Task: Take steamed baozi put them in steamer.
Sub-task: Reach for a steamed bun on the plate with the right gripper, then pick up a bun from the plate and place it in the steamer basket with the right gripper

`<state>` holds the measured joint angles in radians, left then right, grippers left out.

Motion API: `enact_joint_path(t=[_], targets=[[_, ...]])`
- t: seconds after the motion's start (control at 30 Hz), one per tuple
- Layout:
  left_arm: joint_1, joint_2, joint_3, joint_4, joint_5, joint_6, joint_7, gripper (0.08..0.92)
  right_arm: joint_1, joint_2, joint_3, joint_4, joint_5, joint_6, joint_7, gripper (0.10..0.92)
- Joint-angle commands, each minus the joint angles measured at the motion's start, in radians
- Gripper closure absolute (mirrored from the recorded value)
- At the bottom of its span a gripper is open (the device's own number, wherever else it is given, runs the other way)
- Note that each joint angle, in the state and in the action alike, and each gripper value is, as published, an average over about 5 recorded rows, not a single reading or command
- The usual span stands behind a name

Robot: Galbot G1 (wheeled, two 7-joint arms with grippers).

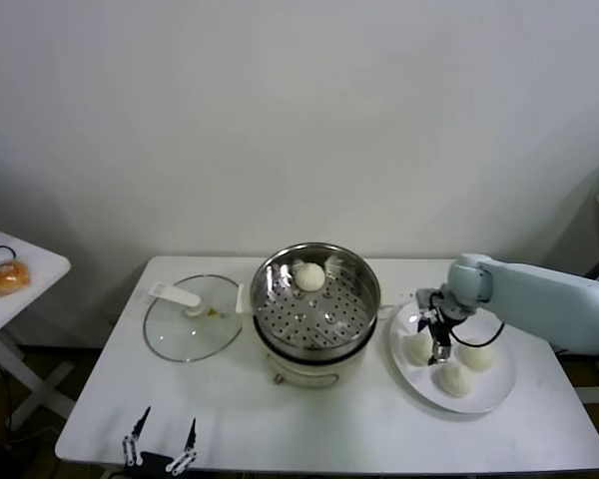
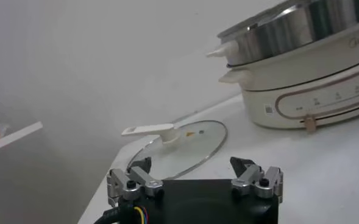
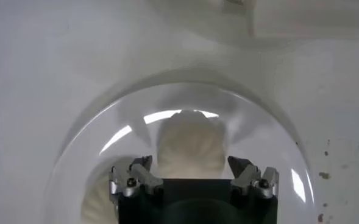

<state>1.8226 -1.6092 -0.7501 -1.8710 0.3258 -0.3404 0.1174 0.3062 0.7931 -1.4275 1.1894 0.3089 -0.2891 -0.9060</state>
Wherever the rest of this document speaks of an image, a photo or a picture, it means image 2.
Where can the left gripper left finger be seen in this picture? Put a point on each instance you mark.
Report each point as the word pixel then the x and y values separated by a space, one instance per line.
pixel 142 179

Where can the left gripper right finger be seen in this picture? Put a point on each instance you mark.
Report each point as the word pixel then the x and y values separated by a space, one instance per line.
pixel 249 178

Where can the stainless steel steamer basket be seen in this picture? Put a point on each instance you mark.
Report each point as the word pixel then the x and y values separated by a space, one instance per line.
pixel 273 33

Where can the cream electric cooker pot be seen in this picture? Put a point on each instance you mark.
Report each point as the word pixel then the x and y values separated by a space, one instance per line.
pixel 289 91

